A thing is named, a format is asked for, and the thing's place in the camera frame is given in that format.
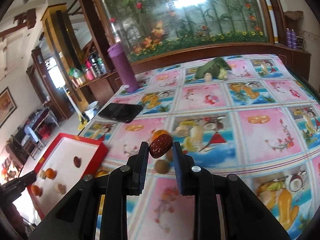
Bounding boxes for red jujube date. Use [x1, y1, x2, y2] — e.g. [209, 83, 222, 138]
[73, 156, 81, 168]
[149, 133, 173, 159]

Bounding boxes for white square cake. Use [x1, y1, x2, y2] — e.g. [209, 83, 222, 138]
[54, 184, 66, 194]

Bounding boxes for green leafy vegetable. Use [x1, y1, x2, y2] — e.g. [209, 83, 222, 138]
[194, 57, 232, 80]

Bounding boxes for black thermos on shelf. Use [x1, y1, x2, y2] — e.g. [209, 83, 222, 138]
[89, 53, 101, 76]

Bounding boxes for black smartphone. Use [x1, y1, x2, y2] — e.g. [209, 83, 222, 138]
[98, 103, 143, 124]

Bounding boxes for purple thermos bottle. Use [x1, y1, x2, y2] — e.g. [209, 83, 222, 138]
[107, 42, 139, 93]

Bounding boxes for red white tray box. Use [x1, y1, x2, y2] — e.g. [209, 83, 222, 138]
[27, 133, 108, 219]

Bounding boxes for green bag on shelf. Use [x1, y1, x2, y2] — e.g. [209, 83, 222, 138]
[68, 67, 84, 79]

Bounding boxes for colourful fruit tablecloth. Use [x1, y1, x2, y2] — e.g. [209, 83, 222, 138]
[81, 54, 319, 239]

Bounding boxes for purple bottles on shelf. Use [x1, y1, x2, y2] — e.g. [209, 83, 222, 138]
[286, 28, 297, 49]

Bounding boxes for yellow broom mop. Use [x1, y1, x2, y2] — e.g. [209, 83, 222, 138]
[62, 86, 88, 131]

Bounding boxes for white plastic bucket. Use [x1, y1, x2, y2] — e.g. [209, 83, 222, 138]
[85, 101, 100, 120]

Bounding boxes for framed wall painting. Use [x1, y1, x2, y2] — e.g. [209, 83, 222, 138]
[0, 87, 17, 127]

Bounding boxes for pink bottle on shelf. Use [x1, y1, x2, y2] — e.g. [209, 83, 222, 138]
[85, 60, 94, 81]

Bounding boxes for wooden glass display cabinet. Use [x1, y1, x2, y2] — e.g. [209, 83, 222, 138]
[78, 0, 311, 104]

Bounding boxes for round beige cake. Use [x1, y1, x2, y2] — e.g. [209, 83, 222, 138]
[39, 170, 47, 180]

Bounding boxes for orange tangerine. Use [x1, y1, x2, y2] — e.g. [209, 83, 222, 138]
[151, 129, 170, 142]
[45, 168, 57, 180]
[31, 185, 43, 197]

